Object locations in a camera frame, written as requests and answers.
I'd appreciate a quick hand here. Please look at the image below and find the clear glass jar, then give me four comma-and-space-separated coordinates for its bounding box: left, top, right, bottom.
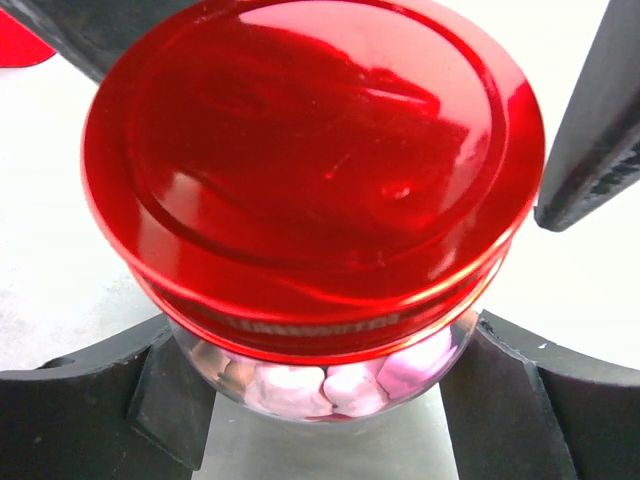
169, 309, 479, 425

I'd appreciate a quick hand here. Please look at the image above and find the red round lid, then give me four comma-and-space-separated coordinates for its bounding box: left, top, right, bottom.
82, 1, 545, 365

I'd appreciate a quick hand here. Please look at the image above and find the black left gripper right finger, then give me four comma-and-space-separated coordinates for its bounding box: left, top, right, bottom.
440, 311, 639, 480

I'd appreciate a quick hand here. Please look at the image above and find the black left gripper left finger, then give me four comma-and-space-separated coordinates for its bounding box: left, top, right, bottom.
1, 315, 216, 479

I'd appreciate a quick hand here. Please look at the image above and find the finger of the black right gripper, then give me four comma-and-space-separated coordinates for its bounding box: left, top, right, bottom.
9, 0, 194, 84
534, 0, 639, 232

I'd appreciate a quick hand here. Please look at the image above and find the red box of lollipops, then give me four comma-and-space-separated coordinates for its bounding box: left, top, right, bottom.
0, 10, 55, 69

